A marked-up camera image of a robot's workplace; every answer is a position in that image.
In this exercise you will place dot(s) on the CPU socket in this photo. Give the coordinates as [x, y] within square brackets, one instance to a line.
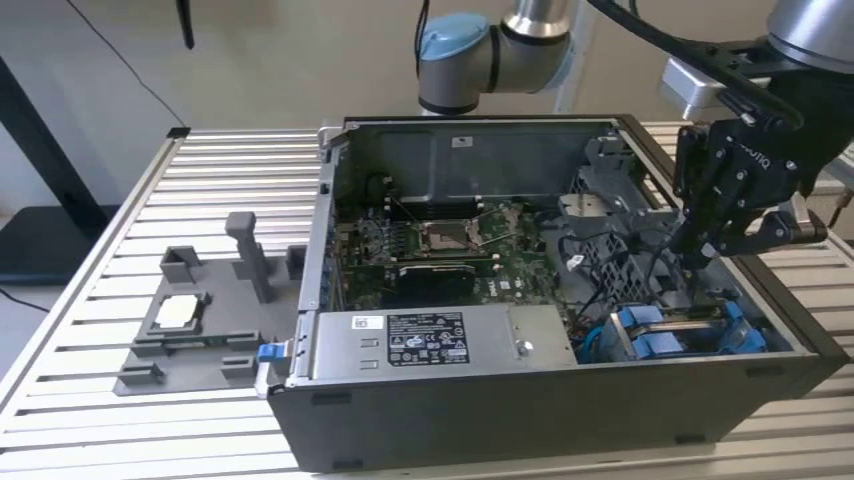
[443, 239]

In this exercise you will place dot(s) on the silver CPU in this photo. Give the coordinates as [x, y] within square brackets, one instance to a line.
[179, 311]

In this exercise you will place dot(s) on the locking lever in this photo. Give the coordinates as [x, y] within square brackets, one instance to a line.
[404, 208]

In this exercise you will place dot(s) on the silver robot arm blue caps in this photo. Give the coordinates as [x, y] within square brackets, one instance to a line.
[460, 75]

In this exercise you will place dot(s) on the blue case latch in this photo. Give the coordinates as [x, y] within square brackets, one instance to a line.
[268, 352]

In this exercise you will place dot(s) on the black table corner cap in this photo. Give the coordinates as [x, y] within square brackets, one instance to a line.
[178, 133]

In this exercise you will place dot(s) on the hard disk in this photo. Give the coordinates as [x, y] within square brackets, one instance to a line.
[657, 346]
[641, 318]

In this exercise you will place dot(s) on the black plastic drive cage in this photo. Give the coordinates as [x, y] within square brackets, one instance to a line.
[601, 260]

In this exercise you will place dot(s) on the black monitor stand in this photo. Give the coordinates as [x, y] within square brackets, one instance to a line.
[47, 240]

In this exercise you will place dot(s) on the silver power supply with label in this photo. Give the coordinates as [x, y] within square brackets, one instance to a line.
[347, 350]

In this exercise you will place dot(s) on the black open PC case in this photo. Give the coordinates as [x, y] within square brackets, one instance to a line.
[507, 425]

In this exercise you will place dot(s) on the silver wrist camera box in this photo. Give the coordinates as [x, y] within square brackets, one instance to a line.
[690, 85]

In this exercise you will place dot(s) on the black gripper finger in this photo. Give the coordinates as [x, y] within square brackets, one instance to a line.
[794, 227]
[694, 210]

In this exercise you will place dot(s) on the green motherboard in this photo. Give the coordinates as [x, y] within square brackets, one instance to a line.
[520, 280]

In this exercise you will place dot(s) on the disk bay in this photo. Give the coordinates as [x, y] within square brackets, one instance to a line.
[767, 330]

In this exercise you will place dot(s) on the grey parts rack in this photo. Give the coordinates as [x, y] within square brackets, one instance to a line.
[220, 320]

